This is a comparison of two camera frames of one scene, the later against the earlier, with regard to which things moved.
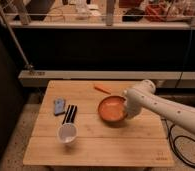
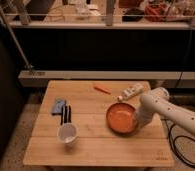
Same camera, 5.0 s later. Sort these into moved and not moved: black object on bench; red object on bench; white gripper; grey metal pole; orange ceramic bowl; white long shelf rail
Moved: white gripper; orange ceramic bowl
Not moved: black object on bench; white long shelf rail; red object on bench; grey metal pole
